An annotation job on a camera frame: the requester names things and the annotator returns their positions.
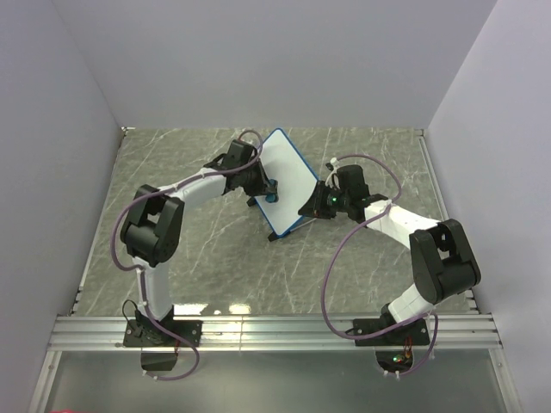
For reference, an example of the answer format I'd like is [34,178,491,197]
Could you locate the aluminium mounting rail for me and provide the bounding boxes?
[46,314,502,352]

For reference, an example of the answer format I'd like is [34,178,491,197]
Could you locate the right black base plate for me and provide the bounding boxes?
[351,318,430,347]

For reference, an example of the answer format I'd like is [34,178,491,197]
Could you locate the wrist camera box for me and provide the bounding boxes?
[221,139,257,170]
[337,164,370,198]

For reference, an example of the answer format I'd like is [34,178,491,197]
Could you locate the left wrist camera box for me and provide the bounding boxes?
[221,139,257,170]

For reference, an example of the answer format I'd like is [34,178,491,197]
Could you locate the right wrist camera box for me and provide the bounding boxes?
[337,164,370,198]

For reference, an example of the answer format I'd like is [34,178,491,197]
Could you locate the purple cable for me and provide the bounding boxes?
[111,129,264,381]
[320,152,440,378]

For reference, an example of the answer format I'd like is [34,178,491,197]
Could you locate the blue-framed whiteboard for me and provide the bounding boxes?
[255,128,319,239]

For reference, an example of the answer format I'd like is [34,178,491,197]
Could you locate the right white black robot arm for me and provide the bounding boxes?
[298,181,481,344]

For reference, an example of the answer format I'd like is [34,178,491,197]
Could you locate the blue heart-shaped eraser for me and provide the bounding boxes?
[264,179,279,203]

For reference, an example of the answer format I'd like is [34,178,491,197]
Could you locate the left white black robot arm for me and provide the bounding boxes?
[112,157,278,346]

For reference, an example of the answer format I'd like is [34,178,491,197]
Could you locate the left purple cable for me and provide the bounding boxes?
[111,129,264,381]

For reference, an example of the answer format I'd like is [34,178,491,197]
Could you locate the right side aluminium rail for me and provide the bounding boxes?
[415,129,480,314]

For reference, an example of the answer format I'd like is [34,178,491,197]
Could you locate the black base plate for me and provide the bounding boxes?
[351,318,430,347]
[122,319,202,348]

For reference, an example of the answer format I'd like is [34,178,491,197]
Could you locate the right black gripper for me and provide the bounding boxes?
[298,182,350,221]

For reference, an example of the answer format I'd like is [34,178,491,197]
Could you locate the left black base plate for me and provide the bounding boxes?
[122,319,202,348]

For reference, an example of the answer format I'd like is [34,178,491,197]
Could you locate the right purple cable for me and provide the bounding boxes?
[320,152,440,378]

